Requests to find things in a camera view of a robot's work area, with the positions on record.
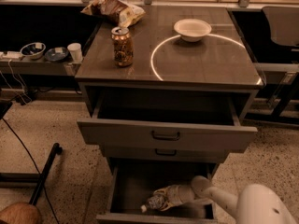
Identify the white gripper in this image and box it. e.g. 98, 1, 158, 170
154, 175, 214, 212

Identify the clear plastic water bottle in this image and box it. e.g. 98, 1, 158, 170
140, 193, 166, 213

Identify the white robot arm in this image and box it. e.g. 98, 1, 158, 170
154, 175, 298, 224

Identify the bottom grey drawer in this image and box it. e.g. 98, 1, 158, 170
96, 159, 218, 224

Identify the top grey drawer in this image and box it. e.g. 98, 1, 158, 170
78, 97, 257, 152

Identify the grey drawer cabinet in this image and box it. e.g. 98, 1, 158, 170
74, 5, 265, 224

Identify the black chair leg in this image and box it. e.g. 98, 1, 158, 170
29, 143, 63, 205

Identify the person's bare knee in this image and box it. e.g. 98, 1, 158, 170
0, 203, 42, 224

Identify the patterned drink can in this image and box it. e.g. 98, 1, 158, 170
111, 27, 134, 67

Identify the white paper bowl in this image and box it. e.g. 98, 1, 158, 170
174, 19, 212, 42

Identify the white paper cup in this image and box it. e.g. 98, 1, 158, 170
67, 43, 83, 63

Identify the dark blue bowl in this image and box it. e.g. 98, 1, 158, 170
45, 47, 69, 62

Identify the grey side shelf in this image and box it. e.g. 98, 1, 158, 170
0, 58, 80, 76

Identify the crumpled chip bag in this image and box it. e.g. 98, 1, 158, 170
81, 0, 146, 28

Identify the white power strip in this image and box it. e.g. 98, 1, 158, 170
0, 51, 22, 60

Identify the black cable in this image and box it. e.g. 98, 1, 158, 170
2, 118, 60, 224

